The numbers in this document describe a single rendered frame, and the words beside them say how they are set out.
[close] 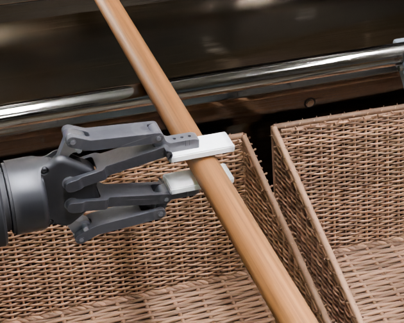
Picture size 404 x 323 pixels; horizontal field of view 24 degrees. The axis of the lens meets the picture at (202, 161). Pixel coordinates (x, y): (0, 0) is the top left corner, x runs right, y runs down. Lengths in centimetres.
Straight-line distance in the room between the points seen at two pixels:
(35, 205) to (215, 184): 18
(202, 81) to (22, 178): 35
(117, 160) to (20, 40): 63
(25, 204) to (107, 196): 9
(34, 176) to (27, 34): 64
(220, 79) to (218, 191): 29
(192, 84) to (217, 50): 43
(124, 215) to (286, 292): 24
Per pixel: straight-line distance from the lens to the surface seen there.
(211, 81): 118
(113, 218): 98
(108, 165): 93
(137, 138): 92
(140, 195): 96
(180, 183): 97
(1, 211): 90
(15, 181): 91
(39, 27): 153
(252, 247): 85
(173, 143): 94
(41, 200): 91
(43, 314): 169
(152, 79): 110
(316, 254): 158
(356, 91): 176
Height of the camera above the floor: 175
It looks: 34 degrees down
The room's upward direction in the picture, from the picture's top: straight up
